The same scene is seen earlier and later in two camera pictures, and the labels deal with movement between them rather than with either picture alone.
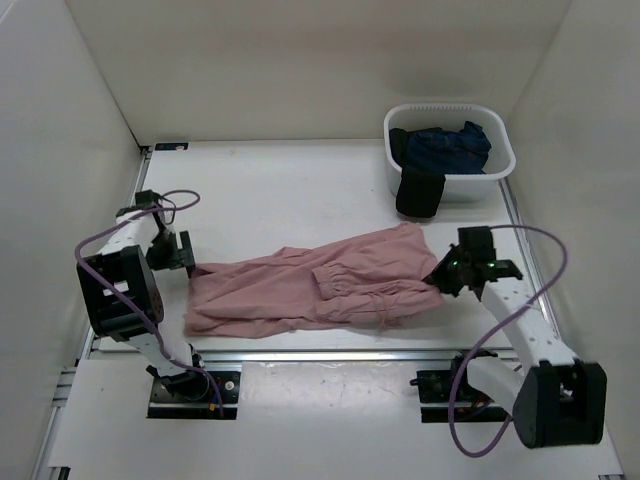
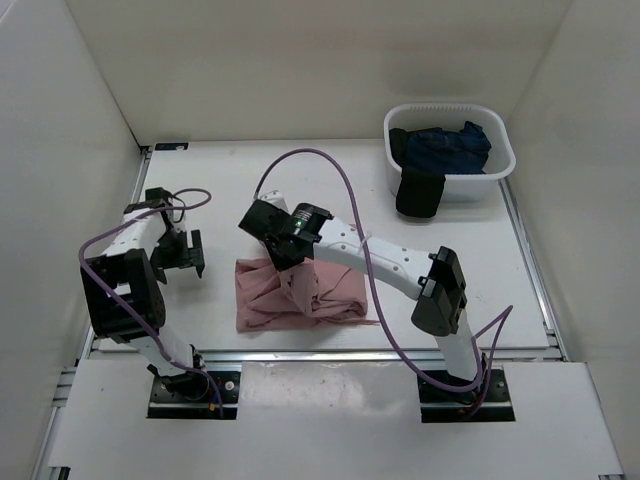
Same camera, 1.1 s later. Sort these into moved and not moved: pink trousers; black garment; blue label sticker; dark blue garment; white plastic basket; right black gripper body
Moved: pink trousers; right black gripper body
Not moved: white plastic basket; black garment; dark blue garment; blue label sticker
